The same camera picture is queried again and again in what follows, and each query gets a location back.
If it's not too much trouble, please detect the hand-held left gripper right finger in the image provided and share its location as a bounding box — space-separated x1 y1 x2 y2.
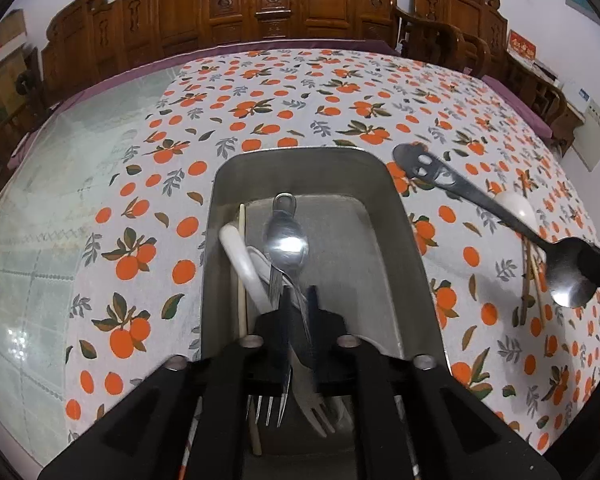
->
305 285 561 480

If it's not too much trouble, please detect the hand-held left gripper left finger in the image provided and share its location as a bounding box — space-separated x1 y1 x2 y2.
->
37 305 293 480

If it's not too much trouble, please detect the brown chopstick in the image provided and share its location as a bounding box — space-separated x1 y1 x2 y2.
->
514 167 536 328
522 240 548 331

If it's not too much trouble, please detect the metal fork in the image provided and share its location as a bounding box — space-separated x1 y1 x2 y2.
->
252 192 299 428
250 245 353 438

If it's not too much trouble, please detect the white plastic spoon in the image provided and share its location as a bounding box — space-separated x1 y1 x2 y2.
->
219 224 276 313

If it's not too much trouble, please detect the white ceramic spoon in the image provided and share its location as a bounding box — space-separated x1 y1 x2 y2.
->
492 191 538 233

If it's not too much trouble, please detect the rectangular metal tray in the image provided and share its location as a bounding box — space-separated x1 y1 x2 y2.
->
197 146 450 480

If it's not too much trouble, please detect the smiley handle metal spoon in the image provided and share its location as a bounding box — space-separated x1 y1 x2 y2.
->
392 142 599 309

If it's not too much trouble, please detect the purple armchair cushion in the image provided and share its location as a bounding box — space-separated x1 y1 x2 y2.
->
480 75 555 140

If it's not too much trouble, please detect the orange fruit print tablecloth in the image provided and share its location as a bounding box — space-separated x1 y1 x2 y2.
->
62 47 600 466

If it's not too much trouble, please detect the red desk calendar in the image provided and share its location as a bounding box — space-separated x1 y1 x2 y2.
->
507 30 537 61

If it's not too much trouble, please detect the carved wooden armchair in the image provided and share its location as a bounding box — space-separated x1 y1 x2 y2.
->
395 0 568 146

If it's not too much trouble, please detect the carved wooden sofa bench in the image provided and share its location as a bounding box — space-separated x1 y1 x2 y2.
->
40 0 406 106

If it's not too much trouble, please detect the cardboard boxes stack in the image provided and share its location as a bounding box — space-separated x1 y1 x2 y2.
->
0 55 48 151

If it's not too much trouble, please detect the black electric fan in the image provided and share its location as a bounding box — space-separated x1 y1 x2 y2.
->
15 67 38 96

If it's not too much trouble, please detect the beige wall cabinet panel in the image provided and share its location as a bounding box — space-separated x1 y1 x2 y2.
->
572 99 600 173

